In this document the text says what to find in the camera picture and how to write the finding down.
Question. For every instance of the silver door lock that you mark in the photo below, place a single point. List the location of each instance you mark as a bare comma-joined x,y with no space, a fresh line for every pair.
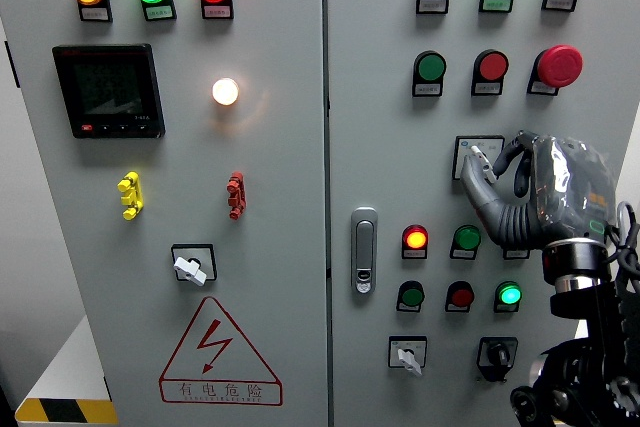
364,247

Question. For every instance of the black door hinge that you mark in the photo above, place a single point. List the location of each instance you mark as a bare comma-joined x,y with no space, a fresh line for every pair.
12,64
108,388

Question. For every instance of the large red stop button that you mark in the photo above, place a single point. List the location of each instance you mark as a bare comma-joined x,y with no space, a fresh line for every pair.
559,65

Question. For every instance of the small lit red lamp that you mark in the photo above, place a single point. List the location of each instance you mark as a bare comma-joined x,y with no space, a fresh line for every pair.
415,238

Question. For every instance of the small red push button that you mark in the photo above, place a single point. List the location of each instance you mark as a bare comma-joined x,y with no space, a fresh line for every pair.
462,297

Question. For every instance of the grey door with display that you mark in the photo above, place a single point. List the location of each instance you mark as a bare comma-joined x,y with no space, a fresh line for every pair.
280,172

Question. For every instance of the red warning triangle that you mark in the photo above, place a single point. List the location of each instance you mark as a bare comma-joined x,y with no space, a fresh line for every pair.
212,342

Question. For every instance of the black and yellow striped tape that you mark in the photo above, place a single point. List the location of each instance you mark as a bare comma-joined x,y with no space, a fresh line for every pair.
65,411

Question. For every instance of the black display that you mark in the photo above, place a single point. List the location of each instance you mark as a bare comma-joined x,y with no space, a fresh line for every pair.
108,92

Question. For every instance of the small green push button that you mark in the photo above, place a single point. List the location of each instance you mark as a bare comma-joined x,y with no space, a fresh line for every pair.
467,238
412,297

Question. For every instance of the grey door with lock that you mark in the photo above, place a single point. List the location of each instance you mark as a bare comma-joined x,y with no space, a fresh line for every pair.
380,147

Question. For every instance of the small lit green lamp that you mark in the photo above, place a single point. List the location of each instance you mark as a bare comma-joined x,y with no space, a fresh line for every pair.
509,294

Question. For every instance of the lit white lamp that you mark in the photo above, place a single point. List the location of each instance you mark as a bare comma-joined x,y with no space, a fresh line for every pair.
225,91

